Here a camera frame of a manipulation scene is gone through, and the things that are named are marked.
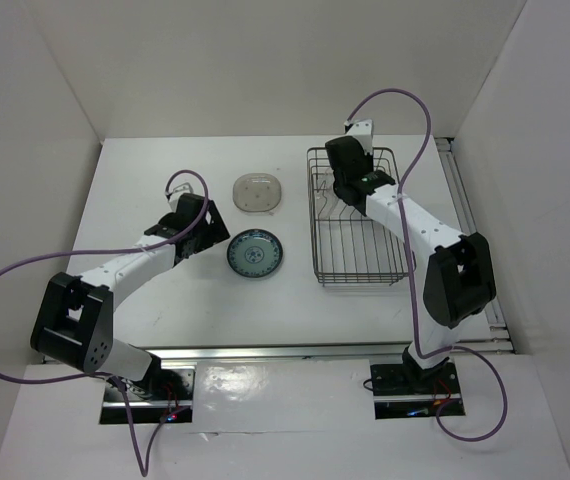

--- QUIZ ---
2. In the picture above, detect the blue floral patterned plate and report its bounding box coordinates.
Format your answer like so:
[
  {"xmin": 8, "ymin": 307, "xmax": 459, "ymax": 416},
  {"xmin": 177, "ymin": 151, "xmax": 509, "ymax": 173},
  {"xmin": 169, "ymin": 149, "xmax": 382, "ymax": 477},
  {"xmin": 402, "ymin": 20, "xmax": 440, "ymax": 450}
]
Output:
[{"xmin": 226, "ymin": 229, "xmax": 284, "ymax": 279}]

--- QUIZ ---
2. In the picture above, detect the smoky square glass plate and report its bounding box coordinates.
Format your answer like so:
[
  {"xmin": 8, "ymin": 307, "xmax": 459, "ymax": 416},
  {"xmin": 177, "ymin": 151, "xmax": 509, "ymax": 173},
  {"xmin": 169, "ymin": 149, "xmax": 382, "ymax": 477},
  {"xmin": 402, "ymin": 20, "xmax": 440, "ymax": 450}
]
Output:
[{"xmin": 232, "ymin": 173, "xmax": 282, "ymax": 213}]

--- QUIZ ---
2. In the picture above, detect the clear textured glass plate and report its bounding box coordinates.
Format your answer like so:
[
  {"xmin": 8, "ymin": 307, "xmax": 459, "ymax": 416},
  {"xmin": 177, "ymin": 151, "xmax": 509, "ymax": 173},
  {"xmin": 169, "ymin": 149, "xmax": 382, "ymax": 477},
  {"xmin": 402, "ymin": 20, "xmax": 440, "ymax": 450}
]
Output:
[{"xmin": 313, "ymin": 167, "xmax": 339, "ymax": 220}]

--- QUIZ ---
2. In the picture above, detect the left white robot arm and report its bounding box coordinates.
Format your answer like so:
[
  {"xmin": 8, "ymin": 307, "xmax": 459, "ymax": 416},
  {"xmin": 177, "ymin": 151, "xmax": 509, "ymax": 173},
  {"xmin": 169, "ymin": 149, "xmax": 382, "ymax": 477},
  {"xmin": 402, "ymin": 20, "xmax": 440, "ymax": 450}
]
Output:
[{"xmin": 30, "ymin": 193, "xmax": 229, "ymax": 399}]

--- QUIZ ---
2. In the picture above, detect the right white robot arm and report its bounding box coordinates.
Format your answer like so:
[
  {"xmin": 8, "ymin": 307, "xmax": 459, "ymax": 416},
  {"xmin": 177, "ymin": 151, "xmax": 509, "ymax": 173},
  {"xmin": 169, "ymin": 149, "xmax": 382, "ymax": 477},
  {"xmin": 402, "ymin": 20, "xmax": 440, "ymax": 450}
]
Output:
[{"xmin": 325, "ymin": 135, "xmax": 496, "ymax": 392}]

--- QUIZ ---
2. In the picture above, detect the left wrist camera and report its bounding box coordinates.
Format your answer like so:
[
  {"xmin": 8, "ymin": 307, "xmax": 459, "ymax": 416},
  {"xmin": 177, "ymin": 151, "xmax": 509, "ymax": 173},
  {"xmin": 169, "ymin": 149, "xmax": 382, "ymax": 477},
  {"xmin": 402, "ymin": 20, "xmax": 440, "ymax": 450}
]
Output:
[{"xmin": 166, "ymin": 182, "xmax": 194, "ymax": 212}]

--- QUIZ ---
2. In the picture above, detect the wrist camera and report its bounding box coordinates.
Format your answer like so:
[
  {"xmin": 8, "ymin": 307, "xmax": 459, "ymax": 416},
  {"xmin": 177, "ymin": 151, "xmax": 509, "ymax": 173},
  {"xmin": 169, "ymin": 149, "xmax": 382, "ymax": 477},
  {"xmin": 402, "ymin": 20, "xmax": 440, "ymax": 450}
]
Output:
[
  {"xmin": 166, "ymin": 182, "xmax": 194, "ymax": 212},
  {"xmin": 344, "ymin": 119, "xmax": 374, "ymax": 155}
]

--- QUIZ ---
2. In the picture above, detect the front aluminium rail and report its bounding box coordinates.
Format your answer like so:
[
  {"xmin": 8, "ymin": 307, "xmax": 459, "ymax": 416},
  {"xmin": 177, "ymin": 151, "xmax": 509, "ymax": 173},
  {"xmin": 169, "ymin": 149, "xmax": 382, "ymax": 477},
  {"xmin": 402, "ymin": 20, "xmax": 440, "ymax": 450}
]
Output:
[{"xmin": 42, "ymin": 342, "xmax": 431, "ymax": 365}]

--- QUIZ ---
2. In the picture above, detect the aluminium rail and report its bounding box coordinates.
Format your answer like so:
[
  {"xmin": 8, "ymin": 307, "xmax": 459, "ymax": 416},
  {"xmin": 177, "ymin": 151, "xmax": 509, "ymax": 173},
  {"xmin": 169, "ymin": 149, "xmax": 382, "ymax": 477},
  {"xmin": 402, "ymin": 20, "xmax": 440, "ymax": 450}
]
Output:
[
  {"xmin": 435, "ymin": 137, "xmax": 515, "ymax": 354},
  {"xmin": 42, "ymin": 342, "xmax": 431, "ymax": 365}
]

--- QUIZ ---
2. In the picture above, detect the grey wire dish rack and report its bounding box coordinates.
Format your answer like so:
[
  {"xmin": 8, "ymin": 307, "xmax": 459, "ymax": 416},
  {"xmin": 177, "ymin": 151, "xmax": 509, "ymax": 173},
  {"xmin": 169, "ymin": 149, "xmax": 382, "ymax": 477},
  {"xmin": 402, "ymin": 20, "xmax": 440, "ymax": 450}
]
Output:
[{"xmin": 307, "ymin": 147, "xmax": 408, "ymax": 287}]

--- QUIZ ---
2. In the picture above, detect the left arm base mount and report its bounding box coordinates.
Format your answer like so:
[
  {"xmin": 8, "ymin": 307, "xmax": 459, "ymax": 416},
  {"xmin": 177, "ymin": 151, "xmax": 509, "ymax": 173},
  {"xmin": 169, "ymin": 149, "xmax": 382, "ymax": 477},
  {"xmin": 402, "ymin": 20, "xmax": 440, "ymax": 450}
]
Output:
[{"xmin": 99, "ymin": 365, "xmax": 196, "ymax": 425}]

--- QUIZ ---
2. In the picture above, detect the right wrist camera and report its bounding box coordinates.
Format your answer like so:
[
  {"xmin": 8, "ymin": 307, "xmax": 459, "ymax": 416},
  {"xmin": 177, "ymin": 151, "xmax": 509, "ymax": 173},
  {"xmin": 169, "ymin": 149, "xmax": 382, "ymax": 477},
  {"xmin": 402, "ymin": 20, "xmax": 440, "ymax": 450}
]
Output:
[{"xmin": 344, "ymin": 119, "xmax": 374, "ymax": 155}]

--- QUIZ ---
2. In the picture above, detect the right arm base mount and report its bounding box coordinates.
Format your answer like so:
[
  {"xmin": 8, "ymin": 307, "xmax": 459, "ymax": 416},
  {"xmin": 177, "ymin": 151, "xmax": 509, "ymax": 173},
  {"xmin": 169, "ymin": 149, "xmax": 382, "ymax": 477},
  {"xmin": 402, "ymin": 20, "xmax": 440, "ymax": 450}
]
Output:
[{"xmin": 362, "ymin": 362, "xmax": 465, "ymax": 420}]

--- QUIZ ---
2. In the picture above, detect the right side aluminium rail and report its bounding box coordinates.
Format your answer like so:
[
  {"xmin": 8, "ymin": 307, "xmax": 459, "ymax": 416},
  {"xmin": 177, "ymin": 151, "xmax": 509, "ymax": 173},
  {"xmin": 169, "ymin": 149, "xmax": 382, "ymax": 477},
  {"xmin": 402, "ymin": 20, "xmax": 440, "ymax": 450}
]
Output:
[{"xmin": 435, "ymin": 137, "xmax": 515, "ymax": 354}]

